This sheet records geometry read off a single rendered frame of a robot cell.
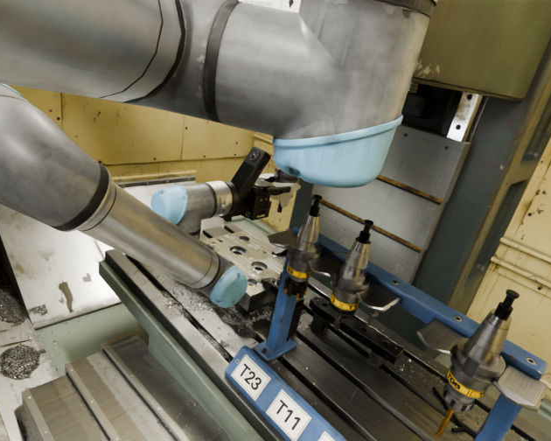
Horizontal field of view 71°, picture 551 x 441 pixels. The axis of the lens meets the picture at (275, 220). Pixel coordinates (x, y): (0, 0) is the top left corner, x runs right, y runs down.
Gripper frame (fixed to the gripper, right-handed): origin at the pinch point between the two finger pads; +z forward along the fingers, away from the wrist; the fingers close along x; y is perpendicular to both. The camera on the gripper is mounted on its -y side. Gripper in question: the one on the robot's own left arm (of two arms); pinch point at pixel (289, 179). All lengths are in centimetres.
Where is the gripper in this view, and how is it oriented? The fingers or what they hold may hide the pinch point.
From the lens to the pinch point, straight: 96.7
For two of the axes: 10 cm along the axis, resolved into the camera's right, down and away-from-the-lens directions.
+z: 7.1, -1.7, 6.9
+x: 6.8, 4.1, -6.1
